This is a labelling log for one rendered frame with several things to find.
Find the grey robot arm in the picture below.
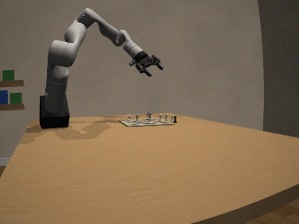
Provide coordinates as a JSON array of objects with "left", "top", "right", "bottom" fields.
[{"left": 45, "top": 8, "right": 143, "bottom": 114}]

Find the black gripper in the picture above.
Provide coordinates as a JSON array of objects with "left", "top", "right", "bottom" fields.
[{"left": 134, "top": 51, "right": 163, "bottom": 77}]

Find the black and cream chessboard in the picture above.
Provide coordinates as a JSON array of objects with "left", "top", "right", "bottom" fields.
[{"left": 118, "top": 118, "right": 175, "bottom": 127}]

